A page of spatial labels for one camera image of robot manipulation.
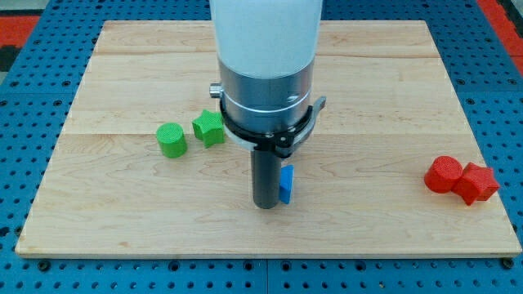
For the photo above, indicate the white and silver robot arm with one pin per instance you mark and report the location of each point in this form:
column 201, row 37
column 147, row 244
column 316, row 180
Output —
column 266, row 51

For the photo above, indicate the green star block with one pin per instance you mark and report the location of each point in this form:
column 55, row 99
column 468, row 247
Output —
column 208, row 127

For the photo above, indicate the red star block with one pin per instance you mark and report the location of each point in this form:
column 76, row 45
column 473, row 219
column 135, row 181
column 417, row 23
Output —
column 476, row 184

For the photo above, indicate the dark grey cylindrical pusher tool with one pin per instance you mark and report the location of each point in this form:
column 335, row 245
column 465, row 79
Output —
column 266, row 170

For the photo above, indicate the blue block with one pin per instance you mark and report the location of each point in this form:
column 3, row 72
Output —
column 286, row 184

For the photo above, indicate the green cylinder block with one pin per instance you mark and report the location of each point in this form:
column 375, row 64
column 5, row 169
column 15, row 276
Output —
column 171, row 140

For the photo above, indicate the light wooden board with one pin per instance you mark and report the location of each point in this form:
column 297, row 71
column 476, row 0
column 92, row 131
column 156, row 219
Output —
column 358, row 192

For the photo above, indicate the red cylinder block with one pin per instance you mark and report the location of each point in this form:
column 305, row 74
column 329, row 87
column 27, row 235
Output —
column 443, row 174

